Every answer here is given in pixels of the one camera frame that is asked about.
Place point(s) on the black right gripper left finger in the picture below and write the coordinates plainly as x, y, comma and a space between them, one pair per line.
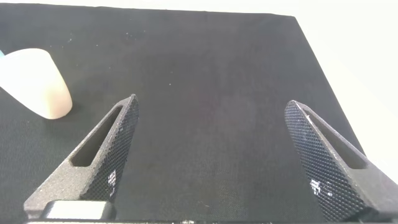
77, 183

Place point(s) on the teal plastic cup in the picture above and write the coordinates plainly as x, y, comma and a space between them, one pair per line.
1, 54

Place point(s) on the black table cloth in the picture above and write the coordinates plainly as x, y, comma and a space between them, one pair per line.
211, 93

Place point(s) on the white plastic cup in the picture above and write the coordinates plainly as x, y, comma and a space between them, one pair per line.
34, 81

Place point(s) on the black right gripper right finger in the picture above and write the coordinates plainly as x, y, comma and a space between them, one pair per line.
326, 161

